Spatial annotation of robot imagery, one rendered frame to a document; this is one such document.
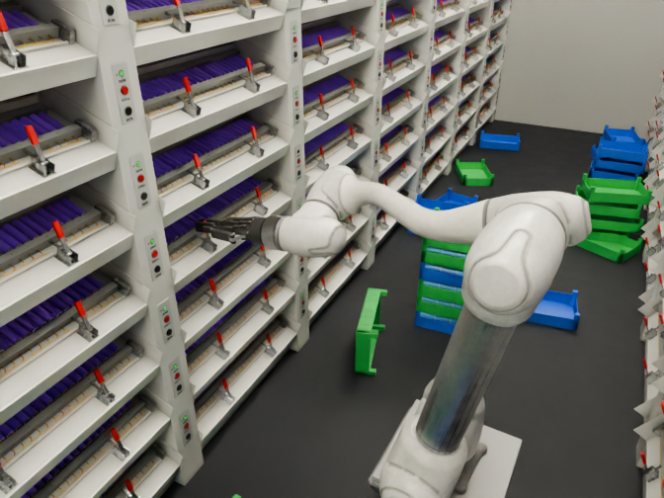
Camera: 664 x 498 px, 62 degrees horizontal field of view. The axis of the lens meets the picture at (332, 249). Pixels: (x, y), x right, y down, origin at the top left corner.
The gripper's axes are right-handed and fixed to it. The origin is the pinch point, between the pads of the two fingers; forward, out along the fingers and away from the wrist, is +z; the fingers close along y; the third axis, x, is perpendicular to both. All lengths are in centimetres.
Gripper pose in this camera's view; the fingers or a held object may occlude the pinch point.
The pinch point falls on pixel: (207, 225)
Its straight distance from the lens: 157.1
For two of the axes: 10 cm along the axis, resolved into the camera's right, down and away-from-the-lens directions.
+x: -1.3, -8.9, -4.4
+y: 4.5, -4.4, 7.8
